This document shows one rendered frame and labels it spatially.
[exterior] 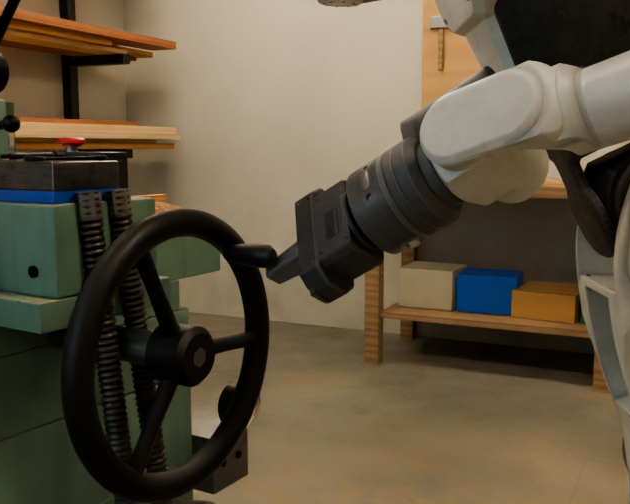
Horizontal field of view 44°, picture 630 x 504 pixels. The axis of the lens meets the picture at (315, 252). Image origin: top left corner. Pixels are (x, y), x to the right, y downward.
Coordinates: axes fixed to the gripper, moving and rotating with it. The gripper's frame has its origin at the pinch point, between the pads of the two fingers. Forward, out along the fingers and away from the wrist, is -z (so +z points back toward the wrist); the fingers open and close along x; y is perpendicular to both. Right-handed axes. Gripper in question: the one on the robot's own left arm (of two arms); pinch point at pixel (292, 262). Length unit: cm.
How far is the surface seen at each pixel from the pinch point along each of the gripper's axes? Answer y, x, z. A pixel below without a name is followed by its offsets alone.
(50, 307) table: 17.5, -5.6, -15.2
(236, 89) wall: -162, 298, -182
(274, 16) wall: -153, 317, -141
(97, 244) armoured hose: 15.9, 0.4, -11.1
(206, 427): -19.7, -0.1, -36.0
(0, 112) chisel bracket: 23.1, 23.2, -23.8
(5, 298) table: 20.1, -3.6, -19.4
